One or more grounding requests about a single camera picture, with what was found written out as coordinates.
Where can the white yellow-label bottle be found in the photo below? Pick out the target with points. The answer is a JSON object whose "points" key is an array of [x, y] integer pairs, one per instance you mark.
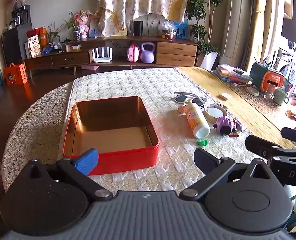
{"points": [[195, 120]]}

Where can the tall green plant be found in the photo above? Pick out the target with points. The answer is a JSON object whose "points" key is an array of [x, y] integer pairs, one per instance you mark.
{"points": [[198, 7]]}

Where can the black mini fridge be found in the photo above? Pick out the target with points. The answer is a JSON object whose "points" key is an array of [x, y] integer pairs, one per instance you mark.
{"points": [[13, 45]]}

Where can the quilted mat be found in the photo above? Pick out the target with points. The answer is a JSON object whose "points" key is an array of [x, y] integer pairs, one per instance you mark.
{"points": [[138, 85]]}

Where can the black coffee machine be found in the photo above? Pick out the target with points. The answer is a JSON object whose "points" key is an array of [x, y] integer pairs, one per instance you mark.
{"points": [[20, 16]]}

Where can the pink flat box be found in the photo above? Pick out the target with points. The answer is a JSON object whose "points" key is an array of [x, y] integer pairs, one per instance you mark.
{"points": [[90, 67]]}

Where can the white sunglasses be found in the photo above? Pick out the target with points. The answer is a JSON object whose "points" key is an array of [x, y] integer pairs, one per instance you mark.
{"points": [[180, 98]]}

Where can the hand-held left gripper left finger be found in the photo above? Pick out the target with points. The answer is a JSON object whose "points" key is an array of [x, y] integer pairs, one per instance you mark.
{"points": [[86, 160]]}

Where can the red tin box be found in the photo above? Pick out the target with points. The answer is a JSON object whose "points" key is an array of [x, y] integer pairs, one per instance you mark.
{"points": [[128, 160]]}

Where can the black cylinder speaker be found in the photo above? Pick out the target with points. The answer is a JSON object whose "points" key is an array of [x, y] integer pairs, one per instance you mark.
{"points": [[138, 28]]}

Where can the orange gift bag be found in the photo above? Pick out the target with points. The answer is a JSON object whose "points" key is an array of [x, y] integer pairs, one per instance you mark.
{"points": [[15, 75]]}

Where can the beige curtain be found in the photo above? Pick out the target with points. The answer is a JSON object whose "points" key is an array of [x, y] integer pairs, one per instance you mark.
{"points": [[240, 17]]}

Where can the small green toy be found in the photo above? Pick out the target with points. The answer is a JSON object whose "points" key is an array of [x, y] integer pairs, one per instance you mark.
{"points": [[202, 142]]}

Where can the white cardboard box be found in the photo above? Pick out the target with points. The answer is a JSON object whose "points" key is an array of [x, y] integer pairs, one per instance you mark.
{"points": [[73, 48]]}

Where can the grass plant in striped pot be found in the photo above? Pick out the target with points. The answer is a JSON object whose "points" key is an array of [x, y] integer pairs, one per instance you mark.
{"points": [[76, 35]]}

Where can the stack of books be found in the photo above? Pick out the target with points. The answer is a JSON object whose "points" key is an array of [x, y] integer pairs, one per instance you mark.
{"points": [[230, 73]]}

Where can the wooden TV cabinet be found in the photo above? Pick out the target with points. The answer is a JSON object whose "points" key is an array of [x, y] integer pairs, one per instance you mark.
{"points": [[175, 55]]}

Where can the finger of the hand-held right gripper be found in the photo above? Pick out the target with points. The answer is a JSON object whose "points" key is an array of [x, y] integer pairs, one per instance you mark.
{"points": [[260, 146], [295, 135]]}

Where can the purple kettlebell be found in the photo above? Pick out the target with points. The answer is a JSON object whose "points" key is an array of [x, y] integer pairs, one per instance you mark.
{"points": [[148, 56]]}

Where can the white planter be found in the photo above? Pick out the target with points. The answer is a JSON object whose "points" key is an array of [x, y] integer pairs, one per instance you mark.
{"points": [[210, 61]]}

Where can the orange paper bag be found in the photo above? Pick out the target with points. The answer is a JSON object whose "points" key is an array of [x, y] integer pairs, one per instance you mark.
{"points": [[41, 36]]}

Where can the small peach toy figure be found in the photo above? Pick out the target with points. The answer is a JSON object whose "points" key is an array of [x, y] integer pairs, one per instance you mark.
{"points": [[182, 109]]}

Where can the tape roll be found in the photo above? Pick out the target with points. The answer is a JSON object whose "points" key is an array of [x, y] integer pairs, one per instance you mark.
{"points": [[206, 115]]}

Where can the white round coaster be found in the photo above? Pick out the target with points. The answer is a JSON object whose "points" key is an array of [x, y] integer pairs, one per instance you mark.
{"points": [[252, 91]]}

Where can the pink toy suitcase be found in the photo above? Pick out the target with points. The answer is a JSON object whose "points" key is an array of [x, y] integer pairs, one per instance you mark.
{"points": [[133, 53]]}

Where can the small red packet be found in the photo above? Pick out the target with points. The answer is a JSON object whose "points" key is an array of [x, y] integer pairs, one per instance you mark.
{"points": [[234, 133]]}

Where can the small leafy potted plant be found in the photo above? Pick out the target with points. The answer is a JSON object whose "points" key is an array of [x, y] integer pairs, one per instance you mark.
{"points": [[52, 36]]}

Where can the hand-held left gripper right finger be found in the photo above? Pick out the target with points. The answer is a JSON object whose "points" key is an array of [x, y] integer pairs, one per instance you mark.
{"points": [[206, 158]]}

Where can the purple spiky toy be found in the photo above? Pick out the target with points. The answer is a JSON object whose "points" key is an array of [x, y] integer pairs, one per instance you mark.
{"points": [[225, 123]]}

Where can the white orange snack bag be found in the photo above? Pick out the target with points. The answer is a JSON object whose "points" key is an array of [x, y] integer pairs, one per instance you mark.
{"points": [[34, 46]]}

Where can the green mug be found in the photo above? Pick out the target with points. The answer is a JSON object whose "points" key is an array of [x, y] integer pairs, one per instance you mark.
{"points": [[280, 96]]}

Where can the white fan-shaped board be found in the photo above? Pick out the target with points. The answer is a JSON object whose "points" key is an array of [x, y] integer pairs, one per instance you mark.
{"points": [[151, 25]]}

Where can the plastic bag of fruit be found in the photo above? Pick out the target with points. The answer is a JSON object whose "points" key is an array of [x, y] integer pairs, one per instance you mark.
{"points": [[166, 30]]}

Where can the white router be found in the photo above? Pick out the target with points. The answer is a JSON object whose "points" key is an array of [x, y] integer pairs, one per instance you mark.
{"points": [[102, 59]]}

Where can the pink doll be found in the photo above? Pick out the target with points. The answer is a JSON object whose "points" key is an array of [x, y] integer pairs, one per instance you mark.
{"points": [[83, 25]]}

